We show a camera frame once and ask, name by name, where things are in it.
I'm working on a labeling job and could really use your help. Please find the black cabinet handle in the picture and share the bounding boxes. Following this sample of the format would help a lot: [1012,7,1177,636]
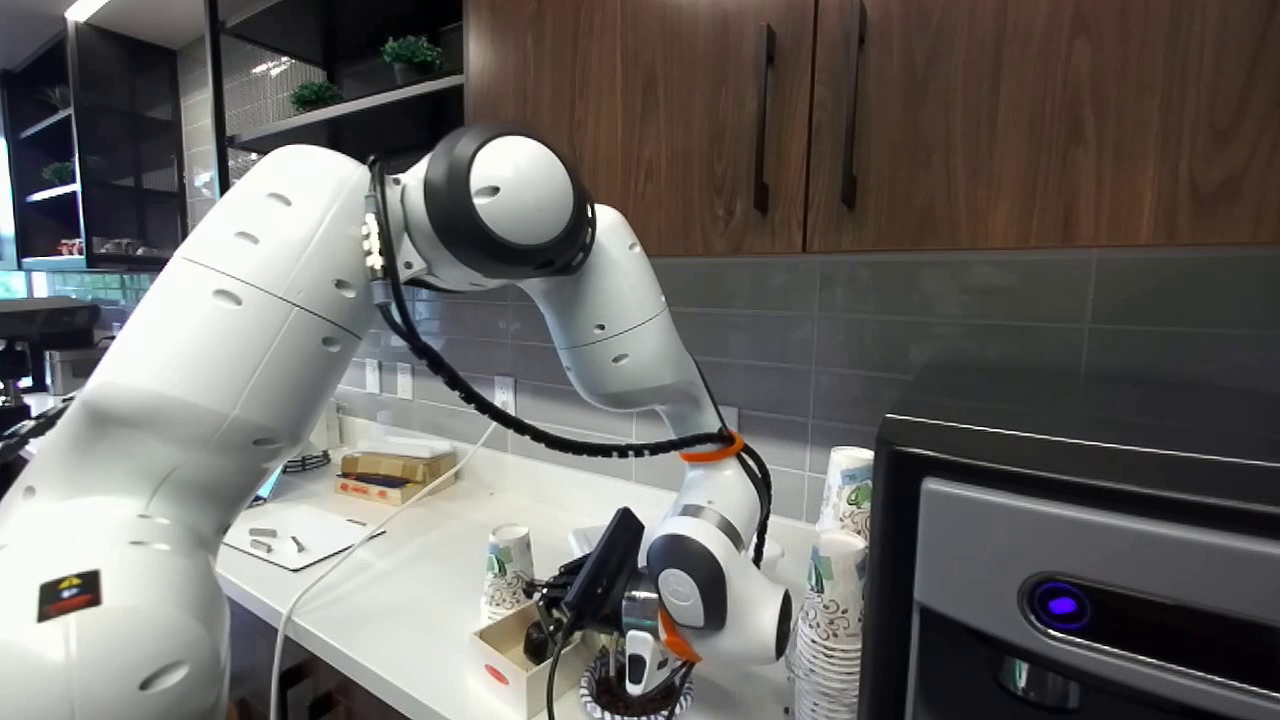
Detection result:
[838,0,874,218]
[751,20,779,221]

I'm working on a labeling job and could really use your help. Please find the small green potted plant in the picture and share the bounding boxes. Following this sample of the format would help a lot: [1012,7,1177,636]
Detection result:
[287,75,345,113]

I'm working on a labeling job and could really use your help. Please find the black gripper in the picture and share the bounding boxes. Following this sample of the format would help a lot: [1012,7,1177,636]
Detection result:
[610,590,673,704]

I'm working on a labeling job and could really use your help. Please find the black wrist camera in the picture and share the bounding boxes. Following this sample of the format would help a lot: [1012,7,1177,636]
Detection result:
[522,504,647,667]

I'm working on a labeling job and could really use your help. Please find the flat wooden box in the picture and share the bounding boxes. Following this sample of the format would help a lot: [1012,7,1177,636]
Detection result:
[337,445,459,488]

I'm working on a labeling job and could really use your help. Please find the black shelving unit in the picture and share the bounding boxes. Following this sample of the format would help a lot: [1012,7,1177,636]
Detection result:
[0,25,193,274]

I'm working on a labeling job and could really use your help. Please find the large green potted plant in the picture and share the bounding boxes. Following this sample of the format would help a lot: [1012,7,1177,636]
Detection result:
[382,32,452,86]

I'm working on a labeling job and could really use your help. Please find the black and grey coffee machine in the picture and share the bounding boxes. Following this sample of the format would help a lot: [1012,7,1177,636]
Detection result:
[856,409,1280,720]

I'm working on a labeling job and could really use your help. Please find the wooden upper cabinet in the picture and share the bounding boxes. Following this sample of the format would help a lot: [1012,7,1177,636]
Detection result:
[459,0,1280,260]

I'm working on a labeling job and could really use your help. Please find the stack of patterned paper cups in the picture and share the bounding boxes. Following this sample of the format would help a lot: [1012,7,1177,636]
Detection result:
[789,445,880,720]

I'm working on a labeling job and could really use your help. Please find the black corrugated cable conduit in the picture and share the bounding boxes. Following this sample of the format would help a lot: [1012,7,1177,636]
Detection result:
[359,156,778,574]

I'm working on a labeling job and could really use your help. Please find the patterned paper cup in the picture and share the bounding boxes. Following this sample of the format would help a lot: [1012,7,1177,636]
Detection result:
[479,520,540,629]

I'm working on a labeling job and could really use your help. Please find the wooden box with red strip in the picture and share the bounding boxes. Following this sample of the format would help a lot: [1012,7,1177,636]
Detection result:
[332,472,433,510]

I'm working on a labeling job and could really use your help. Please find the open wooden box red label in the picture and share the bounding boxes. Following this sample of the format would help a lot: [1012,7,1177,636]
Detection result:
[473,598,591,690]

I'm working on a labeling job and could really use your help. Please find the black open wall shelf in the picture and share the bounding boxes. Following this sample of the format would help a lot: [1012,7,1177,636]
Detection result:
[205,0,469,156]

